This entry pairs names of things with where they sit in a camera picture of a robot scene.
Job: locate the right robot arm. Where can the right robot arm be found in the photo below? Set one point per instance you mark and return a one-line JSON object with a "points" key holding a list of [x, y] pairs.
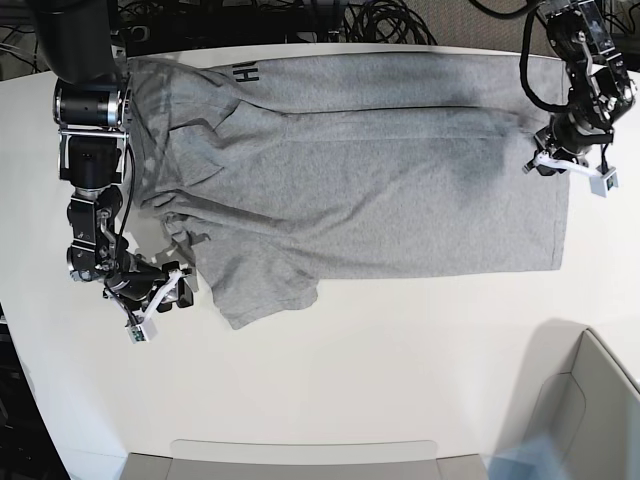
{"points": [[91, 107]]}

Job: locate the blue translucent object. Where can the blue translucent object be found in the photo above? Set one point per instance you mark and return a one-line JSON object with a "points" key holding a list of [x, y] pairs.
{"points": [[538, 457]]}

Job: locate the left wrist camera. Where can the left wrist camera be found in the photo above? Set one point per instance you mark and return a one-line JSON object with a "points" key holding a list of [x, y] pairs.
{"points": [[601, 183]]}

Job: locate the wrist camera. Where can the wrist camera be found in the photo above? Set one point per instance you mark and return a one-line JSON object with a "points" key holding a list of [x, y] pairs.
{"points": [[141, 331], [601, 183]]}

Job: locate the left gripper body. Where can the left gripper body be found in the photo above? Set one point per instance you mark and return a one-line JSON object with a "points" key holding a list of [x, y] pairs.
{"points": [[568, 138]]}

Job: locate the grey bin right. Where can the grey bin right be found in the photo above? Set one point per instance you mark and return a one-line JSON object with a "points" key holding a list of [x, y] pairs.
{"points": [[592, 411]]}

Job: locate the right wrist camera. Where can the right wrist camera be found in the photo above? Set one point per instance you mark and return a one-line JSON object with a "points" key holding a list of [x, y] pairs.
{"points": [[141, 331]]}

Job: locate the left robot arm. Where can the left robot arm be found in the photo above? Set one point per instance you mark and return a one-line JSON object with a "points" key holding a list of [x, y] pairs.
{"points": [[600, 90]]}

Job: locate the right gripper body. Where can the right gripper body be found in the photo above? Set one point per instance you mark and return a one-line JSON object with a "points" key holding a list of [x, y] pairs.
{"points": [[137, 290]]}

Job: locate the grey T-shirt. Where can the grey T-shirt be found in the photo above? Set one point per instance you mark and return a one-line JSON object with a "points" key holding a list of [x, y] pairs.
{"points": [[276, 174]]}

